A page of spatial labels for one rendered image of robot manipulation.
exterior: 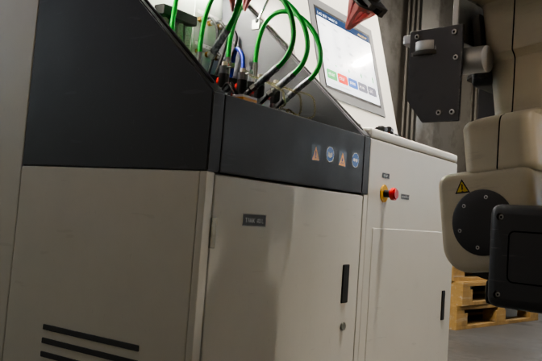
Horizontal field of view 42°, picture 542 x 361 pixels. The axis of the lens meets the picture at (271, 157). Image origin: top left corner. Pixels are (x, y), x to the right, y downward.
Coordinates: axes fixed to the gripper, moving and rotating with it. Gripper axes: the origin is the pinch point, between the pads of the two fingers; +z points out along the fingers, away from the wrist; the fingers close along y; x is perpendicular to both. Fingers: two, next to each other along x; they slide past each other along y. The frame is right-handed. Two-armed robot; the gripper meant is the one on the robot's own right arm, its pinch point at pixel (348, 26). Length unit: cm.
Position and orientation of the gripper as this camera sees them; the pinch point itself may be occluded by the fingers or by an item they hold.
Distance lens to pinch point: 180.2
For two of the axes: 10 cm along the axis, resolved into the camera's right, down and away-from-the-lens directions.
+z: -5.0, 7.3, 4.6
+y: -4.3, -6.7, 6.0
